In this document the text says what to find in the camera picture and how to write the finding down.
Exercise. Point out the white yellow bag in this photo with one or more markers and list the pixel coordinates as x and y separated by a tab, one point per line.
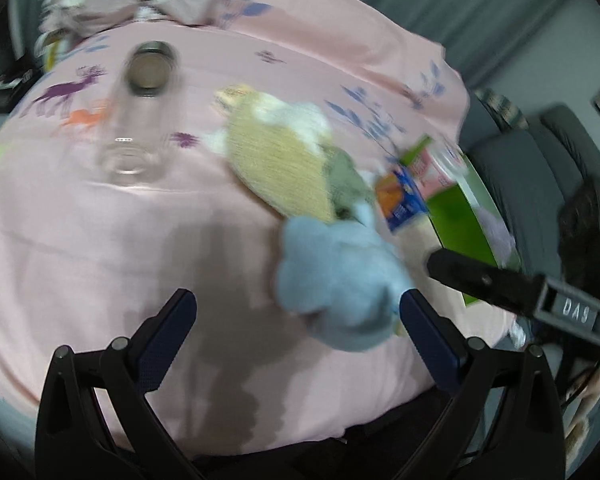
50	52

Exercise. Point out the blue orange box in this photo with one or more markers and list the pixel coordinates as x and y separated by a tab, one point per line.
400	200

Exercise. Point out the grey sofa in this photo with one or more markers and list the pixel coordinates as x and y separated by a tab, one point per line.
530	170

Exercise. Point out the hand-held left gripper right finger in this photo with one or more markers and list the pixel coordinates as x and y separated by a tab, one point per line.
430	340

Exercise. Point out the pink snack packet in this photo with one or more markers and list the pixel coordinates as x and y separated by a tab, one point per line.
437	170

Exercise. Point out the person's right forearm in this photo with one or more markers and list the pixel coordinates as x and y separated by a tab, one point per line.
592	390

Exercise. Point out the blue plush toy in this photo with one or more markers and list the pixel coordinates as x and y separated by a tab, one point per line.
335	280

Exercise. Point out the clear glass bottle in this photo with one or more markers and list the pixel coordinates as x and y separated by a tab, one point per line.
135	170

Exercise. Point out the green box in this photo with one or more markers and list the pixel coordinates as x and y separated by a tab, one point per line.
455	220

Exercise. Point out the grey green curtain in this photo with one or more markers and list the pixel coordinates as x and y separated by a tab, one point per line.
455	5

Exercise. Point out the pink printed bedsheet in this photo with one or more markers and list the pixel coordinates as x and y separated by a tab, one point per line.
130	260

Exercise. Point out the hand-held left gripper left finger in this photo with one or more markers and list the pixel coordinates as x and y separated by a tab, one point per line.
165	345

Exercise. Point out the black device with green light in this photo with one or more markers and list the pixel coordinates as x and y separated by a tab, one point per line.
585	230

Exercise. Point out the black furniture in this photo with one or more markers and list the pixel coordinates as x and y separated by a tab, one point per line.
5	87

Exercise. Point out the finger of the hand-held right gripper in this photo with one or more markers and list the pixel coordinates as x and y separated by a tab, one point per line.
480	280

